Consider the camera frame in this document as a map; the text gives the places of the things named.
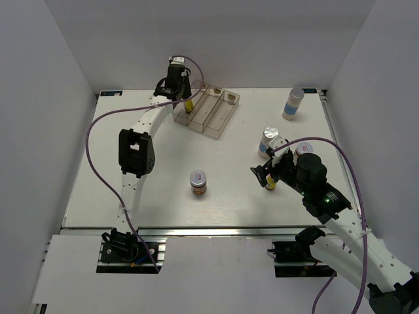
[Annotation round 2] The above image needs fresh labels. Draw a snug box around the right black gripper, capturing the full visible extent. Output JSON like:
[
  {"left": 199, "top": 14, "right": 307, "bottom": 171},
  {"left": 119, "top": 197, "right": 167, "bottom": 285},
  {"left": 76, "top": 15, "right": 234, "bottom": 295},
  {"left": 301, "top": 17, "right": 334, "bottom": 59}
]
[{"left": 250, "top": 153, "right": 309, "bottom": 196}]

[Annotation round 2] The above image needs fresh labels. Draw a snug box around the yellow label brown bottle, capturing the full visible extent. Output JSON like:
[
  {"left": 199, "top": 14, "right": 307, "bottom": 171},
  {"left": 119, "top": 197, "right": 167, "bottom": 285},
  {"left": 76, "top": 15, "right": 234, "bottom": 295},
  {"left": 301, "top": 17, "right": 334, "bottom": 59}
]
[{"left": 184, "top": 99, "right": 194, "bottom": 114}]

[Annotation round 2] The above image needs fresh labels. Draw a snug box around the white bottle silver cap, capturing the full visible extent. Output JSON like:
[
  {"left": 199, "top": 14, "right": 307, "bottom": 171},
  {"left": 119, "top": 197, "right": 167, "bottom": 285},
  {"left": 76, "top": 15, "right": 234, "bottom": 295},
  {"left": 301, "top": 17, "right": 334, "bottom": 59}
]
[{"left": 257, "top": 126, "right": 279, "bottom": 159}]

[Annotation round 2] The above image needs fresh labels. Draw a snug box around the red label spice jar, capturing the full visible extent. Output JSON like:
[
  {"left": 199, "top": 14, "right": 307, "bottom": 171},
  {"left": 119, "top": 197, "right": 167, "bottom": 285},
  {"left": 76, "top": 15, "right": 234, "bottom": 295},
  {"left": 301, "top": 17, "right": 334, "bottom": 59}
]
[{"left": 190, "top": 170, "right": 207, "bottom": 195}]

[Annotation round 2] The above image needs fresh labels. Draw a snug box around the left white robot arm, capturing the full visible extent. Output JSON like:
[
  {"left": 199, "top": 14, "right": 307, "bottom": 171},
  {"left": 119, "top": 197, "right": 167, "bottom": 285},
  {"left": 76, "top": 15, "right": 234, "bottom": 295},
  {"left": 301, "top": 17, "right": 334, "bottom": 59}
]
[{"left": 116, "top": 57, "right": 192, "bottom": 233}]

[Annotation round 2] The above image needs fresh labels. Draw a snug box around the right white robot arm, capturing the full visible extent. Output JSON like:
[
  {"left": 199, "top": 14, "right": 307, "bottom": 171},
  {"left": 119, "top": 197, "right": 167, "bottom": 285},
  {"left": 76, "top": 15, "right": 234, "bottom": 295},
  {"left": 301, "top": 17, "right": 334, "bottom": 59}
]
[{"left": 251, "top": 152, "right": 418, "bottom": 313}]

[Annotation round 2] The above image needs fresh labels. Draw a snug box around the clear plastic organizer tray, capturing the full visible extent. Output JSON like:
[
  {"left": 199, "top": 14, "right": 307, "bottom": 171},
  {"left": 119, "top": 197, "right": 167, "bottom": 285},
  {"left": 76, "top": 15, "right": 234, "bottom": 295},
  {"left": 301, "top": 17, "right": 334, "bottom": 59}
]
[{"left": 172, "top": 80, "right": 240, "bottom": 139}]

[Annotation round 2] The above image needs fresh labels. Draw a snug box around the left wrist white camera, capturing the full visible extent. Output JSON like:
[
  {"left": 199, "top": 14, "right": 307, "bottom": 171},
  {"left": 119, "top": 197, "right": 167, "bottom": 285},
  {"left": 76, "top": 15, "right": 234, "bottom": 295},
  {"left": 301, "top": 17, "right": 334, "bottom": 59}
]
[{"left": 169, "top": 56, "right": 185, "bottom": 66}]

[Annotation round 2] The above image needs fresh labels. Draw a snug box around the wrist white camera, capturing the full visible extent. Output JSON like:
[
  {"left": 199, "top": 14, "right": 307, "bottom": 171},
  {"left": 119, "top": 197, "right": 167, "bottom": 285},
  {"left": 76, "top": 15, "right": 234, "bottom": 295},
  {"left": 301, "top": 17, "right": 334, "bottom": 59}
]
[
  {"left": 266, "top": 135, "right": 289, "bottom": 158},
  {"left": 169, "top": 56, "right": 185, "bottom": 66}
]

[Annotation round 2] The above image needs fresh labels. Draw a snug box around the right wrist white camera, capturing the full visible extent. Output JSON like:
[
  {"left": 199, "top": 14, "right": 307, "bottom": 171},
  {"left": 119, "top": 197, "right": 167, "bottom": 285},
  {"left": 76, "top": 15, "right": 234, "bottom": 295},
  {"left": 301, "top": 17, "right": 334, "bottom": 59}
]
[{"left": 266, "top": 135, "right": 289, "bottom": 158}]

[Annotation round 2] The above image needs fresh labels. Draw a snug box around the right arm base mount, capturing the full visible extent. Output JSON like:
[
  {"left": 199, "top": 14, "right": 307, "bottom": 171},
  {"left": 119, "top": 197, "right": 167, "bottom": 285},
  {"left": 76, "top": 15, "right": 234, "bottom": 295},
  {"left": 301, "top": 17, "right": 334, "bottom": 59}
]
[{"left": 266, "top": 226, "right": 334, "bottom": 278}]

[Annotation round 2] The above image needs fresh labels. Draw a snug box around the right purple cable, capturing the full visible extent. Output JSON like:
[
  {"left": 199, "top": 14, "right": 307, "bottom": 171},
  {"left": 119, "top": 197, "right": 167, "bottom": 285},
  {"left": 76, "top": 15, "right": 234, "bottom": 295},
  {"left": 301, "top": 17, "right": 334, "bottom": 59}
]
[{"left": 270, "top": 137, "right": 369, "bottom": 314}]

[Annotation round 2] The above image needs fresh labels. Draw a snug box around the purple cable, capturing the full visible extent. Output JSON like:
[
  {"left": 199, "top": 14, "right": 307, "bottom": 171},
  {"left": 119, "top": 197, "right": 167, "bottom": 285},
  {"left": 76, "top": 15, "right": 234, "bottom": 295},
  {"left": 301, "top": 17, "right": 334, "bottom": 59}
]
[
  {"left": 270, "top": 137, "right": 369, "bottom": 314},
  {"left": 85, "top": 54, "right": 206, "bottom": 273}
]

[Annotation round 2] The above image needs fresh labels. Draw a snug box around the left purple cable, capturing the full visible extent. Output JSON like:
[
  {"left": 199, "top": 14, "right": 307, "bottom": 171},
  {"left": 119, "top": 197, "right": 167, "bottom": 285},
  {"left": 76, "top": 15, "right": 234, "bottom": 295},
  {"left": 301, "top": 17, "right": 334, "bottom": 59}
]
[{"left": 85, "top": 54, "right": 206, "bottom": 273}]

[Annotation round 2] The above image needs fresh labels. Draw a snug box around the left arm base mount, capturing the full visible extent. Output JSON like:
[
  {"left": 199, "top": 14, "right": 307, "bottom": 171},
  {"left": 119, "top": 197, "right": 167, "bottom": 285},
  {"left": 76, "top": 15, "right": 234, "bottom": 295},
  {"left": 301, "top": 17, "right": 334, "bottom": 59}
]
[{"left": 96, "top": 228, "right": 164, "bottom": 274}]

